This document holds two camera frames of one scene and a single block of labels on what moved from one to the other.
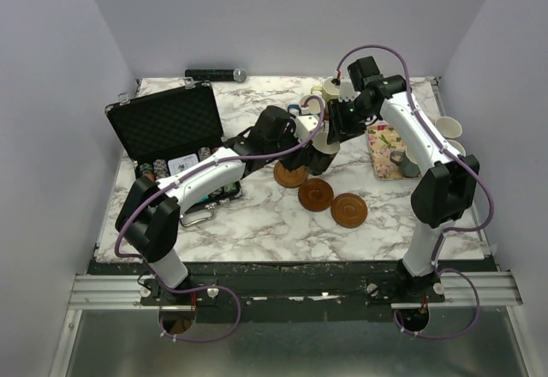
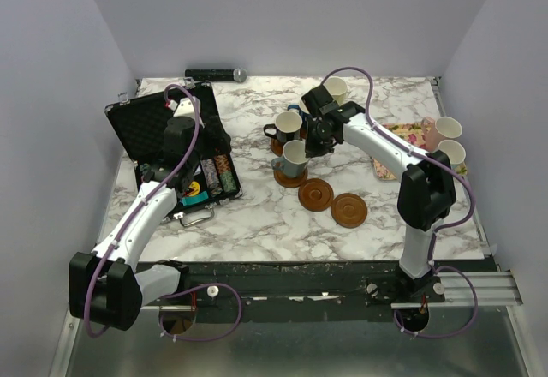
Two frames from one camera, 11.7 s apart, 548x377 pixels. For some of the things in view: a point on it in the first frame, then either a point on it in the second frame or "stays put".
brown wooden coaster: x=348 y=210 stays put
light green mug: x=330 y=89 stays put
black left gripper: x=299 y=159 -> x=217 y=145
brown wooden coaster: x=315 y=194 stays put
